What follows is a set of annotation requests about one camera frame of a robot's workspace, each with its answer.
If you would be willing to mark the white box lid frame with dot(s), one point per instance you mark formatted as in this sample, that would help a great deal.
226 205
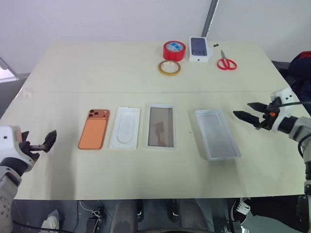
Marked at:
160 126

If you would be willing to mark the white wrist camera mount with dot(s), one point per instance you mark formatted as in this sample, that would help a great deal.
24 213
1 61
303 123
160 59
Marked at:
286 95
8 138

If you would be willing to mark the white phone box base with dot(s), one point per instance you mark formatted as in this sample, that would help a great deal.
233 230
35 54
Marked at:
217 134

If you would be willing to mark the grey window frame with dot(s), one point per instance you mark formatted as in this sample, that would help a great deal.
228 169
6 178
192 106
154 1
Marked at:
7 71

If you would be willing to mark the person in dark red jacket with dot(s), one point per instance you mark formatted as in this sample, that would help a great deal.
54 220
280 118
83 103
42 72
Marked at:
301 70

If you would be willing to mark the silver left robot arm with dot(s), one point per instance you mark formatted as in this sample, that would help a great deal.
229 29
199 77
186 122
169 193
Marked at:
7 184

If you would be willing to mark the black shoe with white logo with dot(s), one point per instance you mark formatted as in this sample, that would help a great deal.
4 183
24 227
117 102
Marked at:
173 211
140 211

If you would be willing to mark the orange smartphone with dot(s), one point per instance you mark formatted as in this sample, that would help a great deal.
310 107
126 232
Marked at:
93 132

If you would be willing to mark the red tape roll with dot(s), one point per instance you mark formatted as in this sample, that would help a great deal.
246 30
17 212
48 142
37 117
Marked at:
173 54

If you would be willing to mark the yellow tape roll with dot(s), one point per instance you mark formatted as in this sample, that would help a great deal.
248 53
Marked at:
161 70

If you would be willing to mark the dark rounded shape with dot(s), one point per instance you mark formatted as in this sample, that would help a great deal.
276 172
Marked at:
126 216
193 216

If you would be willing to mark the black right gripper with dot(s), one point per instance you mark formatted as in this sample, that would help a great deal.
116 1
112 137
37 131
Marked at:
268 120

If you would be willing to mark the white box with blue phone print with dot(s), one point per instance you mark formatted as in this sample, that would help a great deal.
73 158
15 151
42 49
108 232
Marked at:
199 47

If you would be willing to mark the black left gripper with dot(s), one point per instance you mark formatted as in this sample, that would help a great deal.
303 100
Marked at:
30 148

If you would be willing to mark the black trouser leg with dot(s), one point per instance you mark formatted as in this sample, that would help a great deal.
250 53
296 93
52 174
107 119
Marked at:
274 211

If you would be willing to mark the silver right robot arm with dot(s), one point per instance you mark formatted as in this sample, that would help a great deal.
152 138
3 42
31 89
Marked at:
300 127

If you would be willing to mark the white moulded insert tray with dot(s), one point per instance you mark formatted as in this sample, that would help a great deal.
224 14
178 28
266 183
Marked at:
125 128

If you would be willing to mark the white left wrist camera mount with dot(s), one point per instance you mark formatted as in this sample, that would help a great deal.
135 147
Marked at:
8 138

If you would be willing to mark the black and white sneaker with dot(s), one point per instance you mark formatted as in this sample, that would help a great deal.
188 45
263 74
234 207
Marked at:
240 210

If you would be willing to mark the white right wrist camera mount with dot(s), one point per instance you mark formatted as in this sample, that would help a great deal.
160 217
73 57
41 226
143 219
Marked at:
286 95

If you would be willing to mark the grey metal pole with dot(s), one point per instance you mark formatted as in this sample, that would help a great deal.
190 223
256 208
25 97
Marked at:
210 17

